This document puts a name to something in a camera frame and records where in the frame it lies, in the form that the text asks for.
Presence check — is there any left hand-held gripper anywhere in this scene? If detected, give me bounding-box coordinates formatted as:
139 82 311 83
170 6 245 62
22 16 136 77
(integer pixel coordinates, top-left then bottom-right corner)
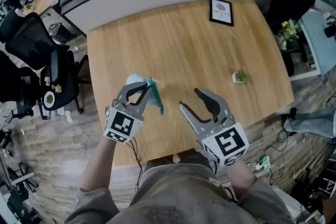
103 81 153 145

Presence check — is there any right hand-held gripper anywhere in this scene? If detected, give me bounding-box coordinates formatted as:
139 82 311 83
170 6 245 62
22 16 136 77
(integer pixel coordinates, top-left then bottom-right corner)
179 88 250 167

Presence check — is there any teal zipper pouch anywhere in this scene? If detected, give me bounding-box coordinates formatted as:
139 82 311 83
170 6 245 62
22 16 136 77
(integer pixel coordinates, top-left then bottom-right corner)
125 73 165 116

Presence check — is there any person's left forearm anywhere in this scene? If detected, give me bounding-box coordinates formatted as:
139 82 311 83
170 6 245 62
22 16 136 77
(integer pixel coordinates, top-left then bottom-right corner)
79 136 116 192

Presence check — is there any person's right forearm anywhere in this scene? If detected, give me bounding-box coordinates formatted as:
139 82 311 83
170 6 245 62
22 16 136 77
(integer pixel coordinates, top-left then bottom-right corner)
226 159 258 201

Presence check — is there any small potted green plant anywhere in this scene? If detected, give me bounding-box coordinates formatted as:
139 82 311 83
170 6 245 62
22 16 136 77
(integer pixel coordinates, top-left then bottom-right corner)
232 69 248 84

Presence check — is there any white power strip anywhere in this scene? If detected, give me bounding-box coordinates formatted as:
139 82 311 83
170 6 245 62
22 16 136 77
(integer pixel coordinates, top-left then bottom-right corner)
246 155 271 173

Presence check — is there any person's grey shirt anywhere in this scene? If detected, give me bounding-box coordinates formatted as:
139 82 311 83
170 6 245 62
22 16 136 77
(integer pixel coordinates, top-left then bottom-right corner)
62 151 297 224

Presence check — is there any white plate with food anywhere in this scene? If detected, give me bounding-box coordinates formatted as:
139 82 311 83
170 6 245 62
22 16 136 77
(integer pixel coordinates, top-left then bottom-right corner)
43 90 55 108

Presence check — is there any black framed picture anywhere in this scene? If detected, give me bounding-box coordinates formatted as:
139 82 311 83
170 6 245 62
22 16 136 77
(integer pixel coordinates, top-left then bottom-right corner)
208 0 234 27

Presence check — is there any black mesh office chair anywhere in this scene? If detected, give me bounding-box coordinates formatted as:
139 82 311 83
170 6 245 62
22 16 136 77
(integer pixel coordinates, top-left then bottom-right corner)
0 9 91 120

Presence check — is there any yellow flower plant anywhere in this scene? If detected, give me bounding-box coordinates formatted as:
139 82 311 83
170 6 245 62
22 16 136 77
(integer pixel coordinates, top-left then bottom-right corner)
275 19 302 51

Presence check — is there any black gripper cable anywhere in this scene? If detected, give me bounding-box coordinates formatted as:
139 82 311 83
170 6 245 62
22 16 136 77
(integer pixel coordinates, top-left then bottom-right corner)
125 136 144 192

